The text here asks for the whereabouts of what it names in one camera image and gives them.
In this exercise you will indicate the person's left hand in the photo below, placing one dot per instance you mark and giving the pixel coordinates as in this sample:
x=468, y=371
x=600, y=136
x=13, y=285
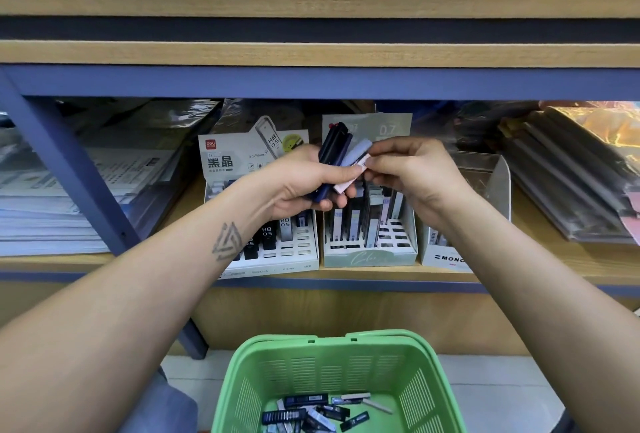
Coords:
x=295, y=178

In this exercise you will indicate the person's right hand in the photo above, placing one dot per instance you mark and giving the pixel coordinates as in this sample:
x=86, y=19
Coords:
x=420, y=173

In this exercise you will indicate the pale green display box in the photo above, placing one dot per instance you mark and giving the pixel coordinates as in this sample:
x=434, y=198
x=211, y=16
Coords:
x=395, y=243

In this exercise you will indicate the white display box red label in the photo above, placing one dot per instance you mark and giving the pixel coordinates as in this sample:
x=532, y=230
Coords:
x=290, y=253

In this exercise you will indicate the clear plastic display box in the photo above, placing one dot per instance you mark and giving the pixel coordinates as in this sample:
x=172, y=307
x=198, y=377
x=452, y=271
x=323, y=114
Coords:
x=450, y=260

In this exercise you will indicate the green plastic basket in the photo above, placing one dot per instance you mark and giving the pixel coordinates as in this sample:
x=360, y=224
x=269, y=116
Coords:
x=330, y=353

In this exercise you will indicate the pile of lead cases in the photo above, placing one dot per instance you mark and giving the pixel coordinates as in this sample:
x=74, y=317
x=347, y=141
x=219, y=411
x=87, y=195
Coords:
x=315, y=413

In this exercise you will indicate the person's left forearm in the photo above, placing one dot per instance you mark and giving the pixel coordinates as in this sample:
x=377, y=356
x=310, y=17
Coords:
x=110, y=333

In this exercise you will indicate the person's right forearm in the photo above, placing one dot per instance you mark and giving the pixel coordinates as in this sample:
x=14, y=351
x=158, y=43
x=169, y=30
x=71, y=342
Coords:
x=560, y=318

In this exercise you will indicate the dark plastic-wrapped packs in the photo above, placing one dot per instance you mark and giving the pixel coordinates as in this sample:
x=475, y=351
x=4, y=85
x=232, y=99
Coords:
x=580, y=173

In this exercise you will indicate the stack of wrapped paper packs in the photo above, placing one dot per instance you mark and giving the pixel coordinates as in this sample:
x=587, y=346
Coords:
x=80, y=188

